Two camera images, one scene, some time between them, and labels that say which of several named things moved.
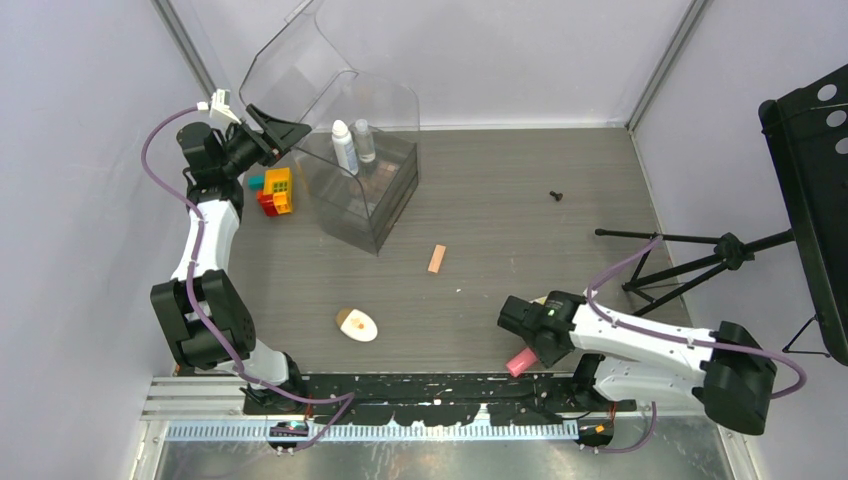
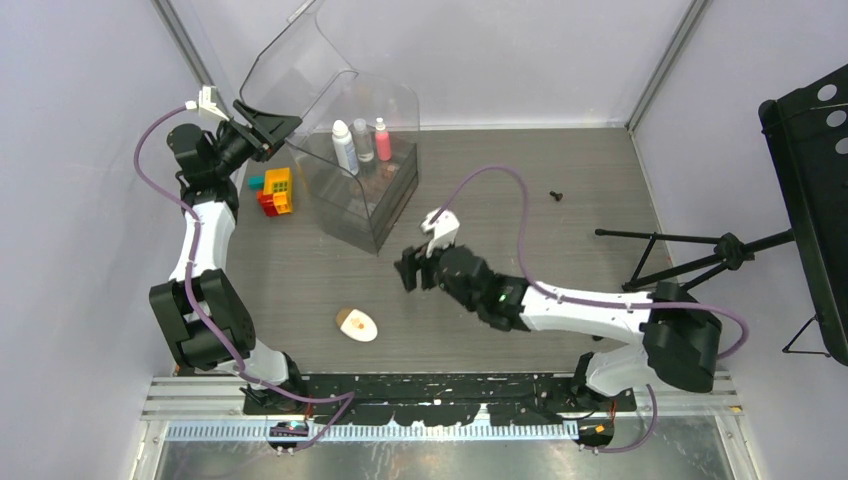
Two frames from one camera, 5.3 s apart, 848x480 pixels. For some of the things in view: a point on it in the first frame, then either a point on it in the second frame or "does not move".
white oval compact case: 357,324 does not move
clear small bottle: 364,140 does not move
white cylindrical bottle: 344,147 does not move
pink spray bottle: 521,361 → 383,139
